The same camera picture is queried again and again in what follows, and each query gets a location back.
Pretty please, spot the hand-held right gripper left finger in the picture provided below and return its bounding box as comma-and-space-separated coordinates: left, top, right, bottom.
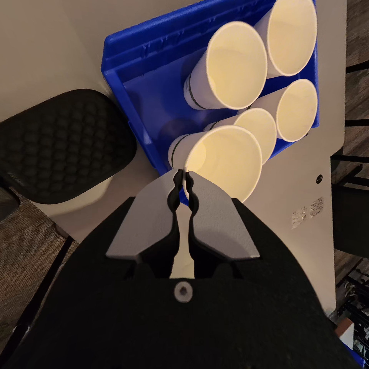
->
105, 169, 186, 280

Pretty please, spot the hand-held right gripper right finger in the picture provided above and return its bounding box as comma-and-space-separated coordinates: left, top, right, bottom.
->
184, 170, 261, 280

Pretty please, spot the blue plastic bin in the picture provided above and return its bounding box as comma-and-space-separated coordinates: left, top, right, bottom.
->
101, 0, 319, 205

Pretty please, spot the black office chair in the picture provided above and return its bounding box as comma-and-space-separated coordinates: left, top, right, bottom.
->
333, 173, 369, 260

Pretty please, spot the black textured pad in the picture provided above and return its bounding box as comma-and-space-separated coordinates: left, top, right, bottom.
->
0, 88, 137, 204

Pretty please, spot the white paper cup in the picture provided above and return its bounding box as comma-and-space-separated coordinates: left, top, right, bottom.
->
254, 79, 319, 142
169, 126, 263, 202
252, 0, 319, 78
205, 108, 278, 165
184, 22, 268, 111

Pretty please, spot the black table leg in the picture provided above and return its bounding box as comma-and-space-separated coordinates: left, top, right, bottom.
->
0, 234, 78, 349

